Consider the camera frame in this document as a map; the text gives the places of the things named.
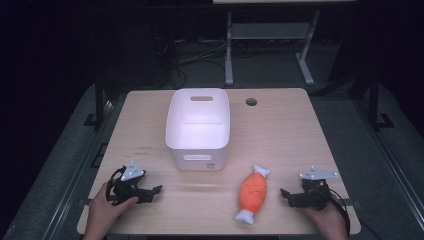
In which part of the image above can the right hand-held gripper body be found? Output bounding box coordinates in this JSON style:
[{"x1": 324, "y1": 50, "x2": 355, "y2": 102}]
[{"x1": 297, "y1": 165, "x2": 340, "y2": 212}]

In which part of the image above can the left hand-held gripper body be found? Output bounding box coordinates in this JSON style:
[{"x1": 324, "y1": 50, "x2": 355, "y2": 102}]
[{"x1": 106, "y1": 160, "x2": 150, "y2": 205}]

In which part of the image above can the person's right hand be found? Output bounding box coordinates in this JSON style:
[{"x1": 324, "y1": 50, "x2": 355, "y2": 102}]
[{"x1": 301, "y1": 195, "x2": 348, "y2": 235}]

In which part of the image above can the person's left hand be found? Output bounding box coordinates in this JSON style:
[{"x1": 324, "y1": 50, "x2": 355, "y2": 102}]
[{"x1": 87, "y1": 182, "x2": 140, "y2": 233}]

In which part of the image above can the orange plush meat toy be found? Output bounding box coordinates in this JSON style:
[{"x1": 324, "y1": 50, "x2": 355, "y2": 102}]
[{"x1": 233, "y1": 164, "x2": 272, "y2": 225}]

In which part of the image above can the white plastic storage bin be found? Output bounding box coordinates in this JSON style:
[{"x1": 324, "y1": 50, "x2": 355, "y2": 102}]
[{"x1": 164, "y1": 87, "x2": 232, "y2": 172}]

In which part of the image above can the black metal stand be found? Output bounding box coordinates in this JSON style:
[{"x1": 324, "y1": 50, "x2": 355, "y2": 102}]
[
  {"x1": 83, "y1": 75, "x2": 109, "y2": 128},
  {"x1": 366, "y1": 70, "x2": 396, "y2": 130}
]

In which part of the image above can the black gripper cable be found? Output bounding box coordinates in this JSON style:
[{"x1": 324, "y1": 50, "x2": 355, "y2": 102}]
[
  {"x1": 319, "y1": 186, "x2": 383, "y2": 240},
  {"x1": 105, "y1": 166, "x2": 125, "y2": 205}
]

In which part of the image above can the grey metal side rail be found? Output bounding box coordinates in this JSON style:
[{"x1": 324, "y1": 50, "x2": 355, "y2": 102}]
[
  {"x1": 352, "y1": 98, "x2": 424, "y2": 231},
  {"x1": 42, "y1": 98, "x2": 118, "y2": 240}
]

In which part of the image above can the bundle of floor cables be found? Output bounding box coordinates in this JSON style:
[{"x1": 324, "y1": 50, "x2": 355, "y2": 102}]
[{"x1": 153, "y1": 35, "x2": 228, "y2": 88}]

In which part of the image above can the white metal table frame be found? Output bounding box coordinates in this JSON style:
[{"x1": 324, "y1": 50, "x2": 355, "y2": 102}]
[{"x1": 224, "y1": 10, "x2": 322, "y2": 87}]

